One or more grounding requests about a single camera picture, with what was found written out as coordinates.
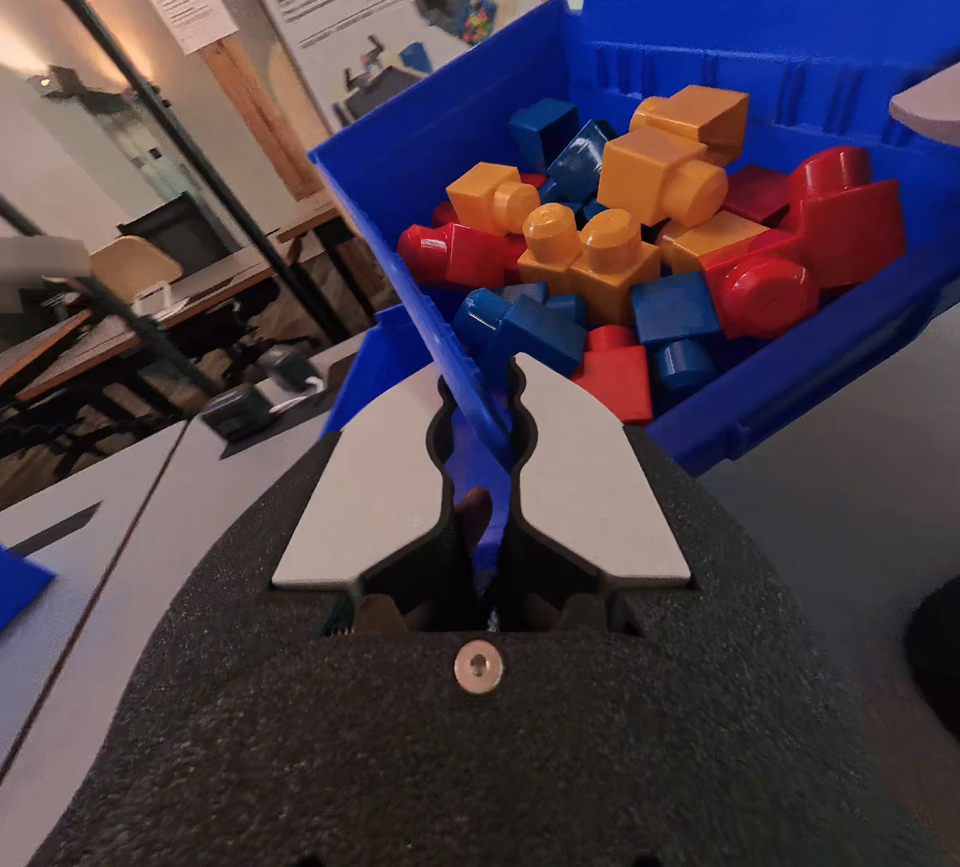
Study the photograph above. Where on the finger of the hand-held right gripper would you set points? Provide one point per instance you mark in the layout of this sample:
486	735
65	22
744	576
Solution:
934	106

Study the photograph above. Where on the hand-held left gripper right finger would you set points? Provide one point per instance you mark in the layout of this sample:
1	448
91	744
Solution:
592	484

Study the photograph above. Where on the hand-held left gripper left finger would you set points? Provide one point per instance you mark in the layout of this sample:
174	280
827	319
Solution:
367	484

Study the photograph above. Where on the blue plastic storage bin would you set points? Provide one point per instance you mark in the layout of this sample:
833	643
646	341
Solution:
810	57
382	364

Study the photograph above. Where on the pile of mega blocks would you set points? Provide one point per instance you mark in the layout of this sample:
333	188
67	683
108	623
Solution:
652	184

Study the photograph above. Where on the black power adapter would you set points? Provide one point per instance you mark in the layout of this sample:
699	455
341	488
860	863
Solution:
236	413
285	366

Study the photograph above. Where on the wooden desk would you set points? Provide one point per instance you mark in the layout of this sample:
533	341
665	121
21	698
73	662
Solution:
217	282

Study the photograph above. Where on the blue flat plastic piece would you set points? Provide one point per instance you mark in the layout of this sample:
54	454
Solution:
19	586

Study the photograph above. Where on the dark round object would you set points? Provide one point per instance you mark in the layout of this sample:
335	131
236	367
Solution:
937	646

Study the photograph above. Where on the wooden post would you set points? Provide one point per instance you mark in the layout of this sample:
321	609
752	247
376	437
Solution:
255	102

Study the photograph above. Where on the black metal frame pole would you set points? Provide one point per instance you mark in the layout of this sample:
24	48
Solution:
161	102

